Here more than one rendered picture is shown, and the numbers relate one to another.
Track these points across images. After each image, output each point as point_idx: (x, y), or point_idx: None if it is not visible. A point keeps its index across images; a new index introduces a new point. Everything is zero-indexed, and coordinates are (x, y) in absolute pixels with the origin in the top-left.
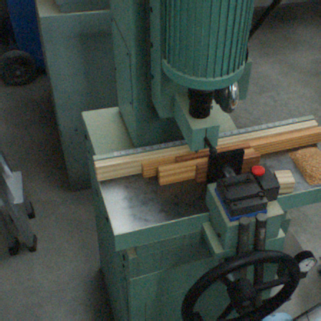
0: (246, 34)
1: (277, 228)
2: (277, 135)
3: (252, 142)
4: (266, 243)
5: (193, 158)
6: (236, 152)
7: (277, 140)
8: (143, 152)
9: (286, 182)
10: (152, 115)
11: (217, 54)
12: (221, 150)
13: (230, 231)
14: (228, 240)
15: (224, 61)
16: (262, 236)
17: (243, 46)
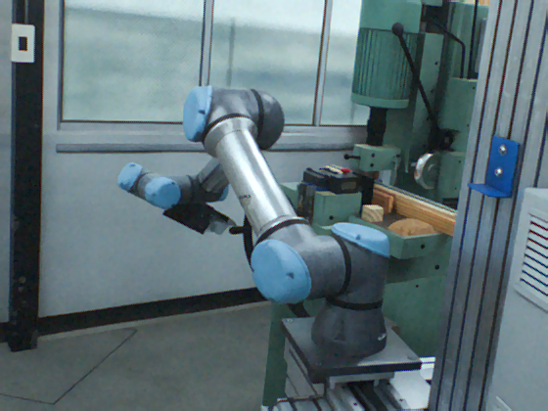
0: (382, 72)
1: (320, 212)
2: (423, 206)
3: (402, 200)
4: (314, 228)
5: None
6: (367, 176)
7: (415, 206)
8: (350, 173)
9: (367, 206)
10: (398, 180)
11: (358, 74)
12: (376, 187)
13: (296, 191)
14: (296, 201)
15: (362, 83)
16: (306, 205)
17: (380, 82)
